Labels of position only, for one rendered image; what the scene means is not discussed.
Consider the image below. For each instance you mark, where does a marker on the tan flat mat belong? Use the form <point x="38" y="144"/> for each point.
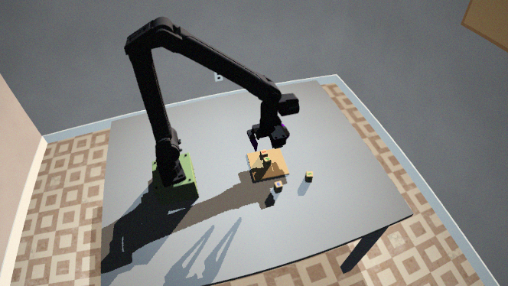
<point x="276" y="168"/>

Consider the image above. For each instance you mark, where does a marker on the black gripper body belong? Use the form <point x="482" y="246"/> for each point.
<point x="255" y="130"/>

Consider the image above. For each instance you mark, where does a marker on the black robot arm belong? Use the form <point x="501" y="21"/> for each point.
<point x="159" y="33"/>

